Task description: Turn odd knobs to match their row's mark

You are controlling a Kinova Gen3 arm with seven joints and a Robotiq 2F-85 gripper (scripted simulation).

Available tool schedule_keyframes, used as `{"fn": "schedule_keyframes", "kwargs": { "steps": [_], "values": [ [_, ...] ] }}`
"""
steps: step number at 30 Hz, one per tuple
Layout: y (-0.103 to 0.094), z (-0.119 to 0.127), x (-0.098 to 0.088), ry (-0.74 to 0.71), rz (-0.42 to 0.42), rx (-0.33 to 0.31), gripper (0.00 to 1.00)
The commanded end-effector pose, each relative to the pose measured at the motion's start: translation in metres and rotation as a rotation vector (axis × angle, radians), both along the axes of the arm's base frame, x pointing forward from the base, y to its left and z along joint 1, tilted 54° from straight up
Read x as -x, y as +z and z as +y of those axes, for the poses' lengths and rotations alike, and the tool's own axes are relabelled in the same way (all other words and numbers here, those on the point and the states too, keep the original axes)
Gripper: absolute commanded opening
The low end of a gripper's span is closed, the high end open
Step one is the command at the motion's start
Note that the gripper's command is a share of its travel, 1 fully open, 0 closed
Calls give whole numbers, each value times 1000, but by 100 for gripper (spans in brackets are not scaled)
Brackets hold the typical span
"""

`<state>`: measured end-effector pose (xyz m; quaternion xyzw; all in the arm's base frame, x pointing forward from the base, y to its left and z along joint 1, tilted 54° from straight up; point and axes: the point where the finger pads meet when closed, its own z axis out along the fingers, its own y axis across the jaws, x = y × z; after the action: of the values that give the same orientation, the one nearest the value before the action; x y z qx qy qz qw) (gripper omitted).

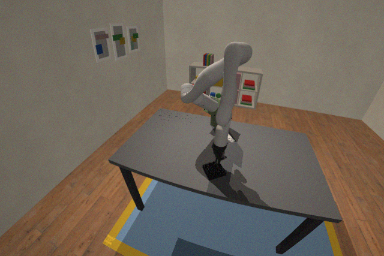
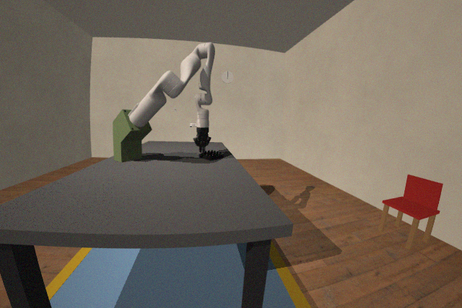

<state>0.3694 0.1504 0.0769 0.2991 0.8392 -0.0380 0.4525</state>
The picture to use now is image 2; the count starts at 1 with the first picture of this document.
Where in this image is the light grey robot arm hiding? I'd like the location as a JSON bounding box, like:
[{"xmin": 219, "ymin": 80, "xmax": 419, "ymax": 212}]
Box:
[{"xmin": 128, "ymin": 43, "xmax": 215, "ymax": 128}]

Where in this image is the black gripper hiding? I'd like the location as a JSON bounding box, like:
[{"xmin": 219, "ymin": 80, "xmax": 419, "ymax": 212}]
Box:
[{"xmin": 193, "ymin": 127, "xmax": 211, "ymax": 153}]

